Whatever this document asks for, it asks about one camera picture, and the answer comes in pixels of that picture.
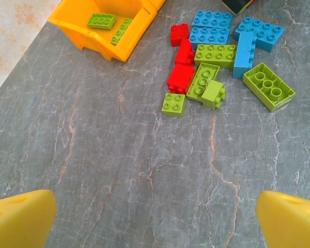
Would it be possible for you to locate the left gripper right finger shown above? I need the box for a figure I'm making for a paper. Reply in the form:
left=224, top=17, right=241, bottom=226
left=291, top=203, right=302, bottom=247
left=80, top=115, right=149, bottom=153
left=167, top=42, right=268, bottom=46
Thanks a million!
left=255, top=190, right=310, bottom=248

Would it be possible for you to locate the blue long lego brick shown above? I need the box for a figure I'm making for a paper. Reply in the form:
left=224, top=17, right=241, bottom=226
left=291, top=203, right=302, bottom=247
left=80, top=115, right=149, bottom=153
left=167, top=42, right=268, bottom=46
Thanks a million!
left=188, top=26, right=231, bottom=45
left=191, top=9, right=234, bottom=29
left=234, top=16, right=286, bottom=53
left=232, top=31, right=257, bottom=80

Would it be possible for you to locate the green long lego brick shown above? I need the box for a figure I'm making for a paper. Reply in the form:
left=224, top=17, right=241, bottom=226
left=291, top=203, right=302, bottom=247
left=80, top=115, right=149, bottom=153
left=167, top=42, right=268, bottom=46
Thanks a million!
left=185, top=62, right=221, bottom=102
left=242, top=61, right=297, bottom=113
left=194, top=43, right=237, bottom=70
left=86, top=13, right=117, bottom=30
left=110, top=18, right=134, bottom=47

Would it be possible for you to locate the green small lego brick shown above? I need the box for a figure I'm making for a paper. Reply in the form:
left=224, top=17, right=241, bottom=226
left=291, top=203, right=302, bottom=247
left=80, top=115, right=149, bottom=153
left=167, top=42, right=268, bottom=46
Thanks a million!
left=161, top=92, right=188, bottom=118
left=201, top=80, right=227, bottom=111

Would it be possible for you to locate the red lego brick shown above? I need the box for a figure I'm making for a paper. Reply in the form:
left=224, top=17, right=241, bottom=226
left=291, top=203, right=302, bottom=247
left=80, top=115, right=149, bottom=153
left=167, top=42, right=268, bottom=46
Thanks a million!
left=170, top=23, right=191, bottom=48
left=174, top=38, right=196, bottom=66
left=166, top=63, right=196, bottom=95

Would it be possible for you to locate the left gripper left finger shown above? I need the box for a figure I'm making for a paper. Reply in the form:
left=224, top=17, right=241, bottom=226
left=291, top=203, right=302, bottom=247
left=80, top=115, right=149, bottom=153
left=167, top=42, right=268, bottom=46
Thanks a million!
left=0, top=189, right=57, bottom=248

